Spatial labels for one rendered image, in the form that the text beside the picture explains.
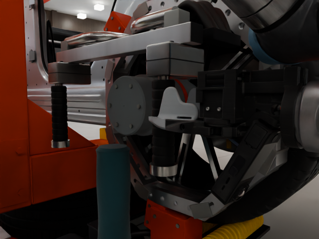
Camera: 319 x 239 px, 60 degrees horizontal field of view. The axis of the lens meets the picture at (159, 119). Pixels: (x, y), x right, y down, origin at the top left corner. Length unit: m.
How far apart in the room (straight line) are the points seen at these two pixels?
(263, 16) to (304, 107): 0.11
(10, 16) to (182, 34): 0.64
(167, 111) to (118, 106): 0.24
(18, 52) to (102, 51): 0.42
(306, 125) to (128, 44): 0.34
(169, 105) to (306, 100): 0.17
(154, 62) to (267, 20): 0.18
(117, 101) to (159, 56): 0.22
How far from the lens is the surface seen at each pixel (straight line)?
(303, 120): 0.29
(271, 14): 0.33
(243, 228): 0.80
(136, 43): 0.51
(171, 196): 0.74
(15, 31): 0.96
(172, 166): 0.43
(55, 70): 0.69
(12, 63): 0.95
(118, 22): 0.87
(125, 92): 0.59
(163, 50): 0.42
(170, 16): 0.46
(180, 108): 0.37
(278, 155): 0.58
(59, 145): 0.69
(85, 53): 0.64
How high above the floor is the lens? 0.87
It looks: 5 degrees down
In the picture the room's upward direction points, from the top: straight up
